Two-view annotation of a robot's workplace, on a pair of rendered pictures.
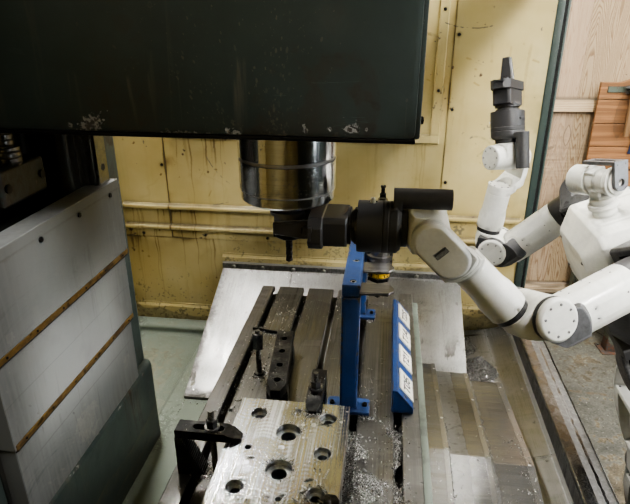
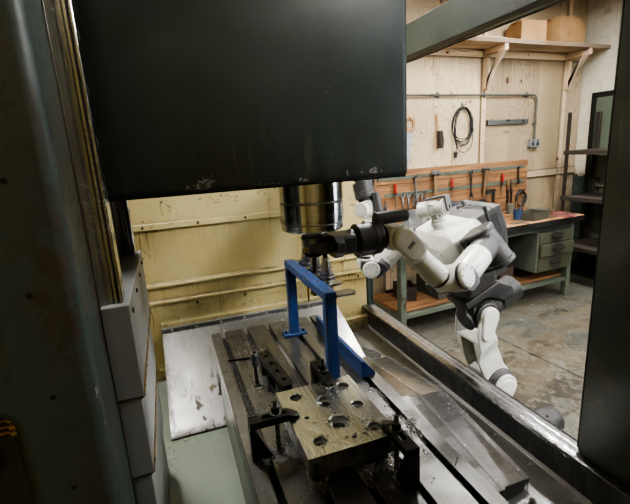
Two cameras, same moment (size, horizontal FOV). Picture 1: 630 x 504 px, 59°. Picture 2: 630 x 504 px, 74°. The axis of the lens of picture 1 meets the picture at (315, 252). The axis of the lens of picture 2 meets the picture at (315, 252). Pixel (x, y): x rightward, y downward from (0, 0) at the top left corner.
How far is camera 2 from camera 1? 52 cm
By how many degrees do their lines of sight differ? 27
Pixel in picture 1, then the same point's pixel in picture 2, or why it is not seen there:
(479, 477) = (420, 405)
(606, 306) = (480, 265)
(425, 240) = (403, 238)
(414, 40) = (402, 117)
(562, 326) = (470, 278)
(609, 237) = (453, 236)
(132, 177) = not seen: hidden behind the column
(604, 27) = not seen: hidden behind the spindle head
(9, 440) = (149, 462)
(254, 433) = (303, 409)
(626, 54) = not seen: hidden behind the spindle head
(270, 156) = (316, 197)
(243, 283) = (184, 341)
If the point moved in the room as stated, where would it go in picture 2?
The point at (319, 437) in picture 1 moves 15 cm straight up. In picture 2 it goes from (347, 396) to (345, 346)
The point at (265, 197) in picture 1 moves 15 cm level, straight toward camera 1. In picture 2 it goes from (314, 225) to (353, 233)
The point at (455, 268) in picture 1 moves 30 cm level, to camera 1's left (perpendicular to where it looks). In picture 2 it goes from (419, 253) to (320, 273)
